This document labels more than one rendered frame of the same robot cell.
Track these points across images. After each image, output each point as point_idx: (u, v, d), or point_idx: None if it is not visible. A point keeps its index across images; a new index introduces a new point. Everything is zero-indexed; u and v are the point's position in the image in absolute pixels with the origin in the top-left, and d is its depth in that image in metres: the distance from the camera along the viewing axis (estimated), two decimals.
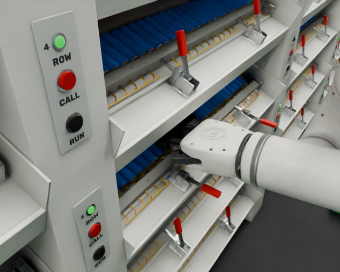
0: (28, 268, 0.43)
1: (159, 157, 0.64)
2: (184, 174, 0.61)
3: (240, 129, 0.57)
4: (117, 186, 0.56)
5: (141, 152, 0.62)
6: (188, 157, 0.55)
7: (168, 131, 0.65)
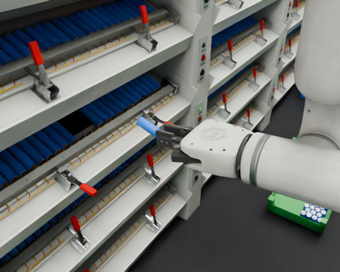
0: None
1: (48, 158, 0.68)
2: (66, 174, 0.65)
3: (240, 129, 0.57)
4: None
5: (29, 153, 0.67)
6: (188, 156, 0.56)
7: None
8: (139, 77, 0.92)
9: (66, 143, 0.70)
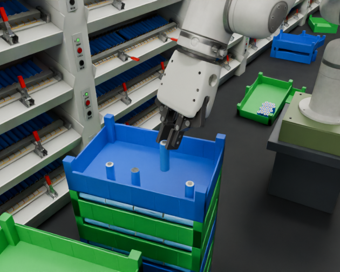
0: (54, 69, 1.13)
1: (113, 47, 1.34)
2: (123, 53, 1.31)
3: (215, 77, 0.60)
4: (91, 53, 1.26)
5: (104, 43, 1.32)
6: None
7: (170, 144, 0.63)
8: (156, 17, 1.58)
9: (121, 41, 1.36)
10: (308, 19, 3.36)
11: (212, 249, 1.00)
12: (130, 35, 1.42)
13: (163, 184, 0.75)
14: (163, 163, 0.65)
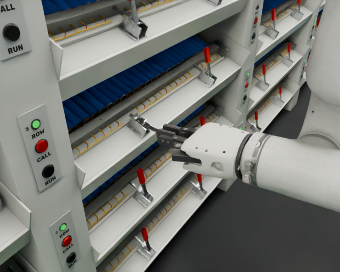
0: None
1: (115, 103, 0.69)
2: (141, 121, 0.65)
3: (223, 176, 0.55)
4: (71, 123, 0.61)
5: (97, 97, 0.67)
6: None
7: (161, 135, 0.63)
8: (187, 37, 0.93)
9: (129, 89, 0.71)
10: None
11: None
12: (145, 75, 0.77)
13: None
14: (128, 77, 0.76)
